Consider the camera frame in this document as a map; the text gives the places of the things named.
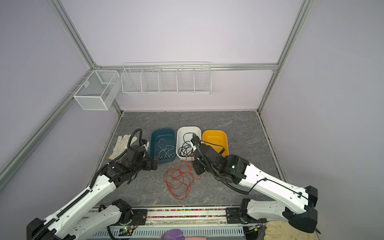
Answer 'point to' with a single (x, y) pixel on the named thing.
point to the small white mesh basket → (99, 90)
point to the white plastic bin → (180, 131)
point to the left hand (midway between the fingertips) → (150, 159)
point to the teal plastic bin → (163, 144)
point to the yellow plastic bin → (218, 139)
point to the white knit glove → (123, 143)
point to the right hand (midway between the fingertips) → (195, 158)
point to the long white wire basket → (167, 78)
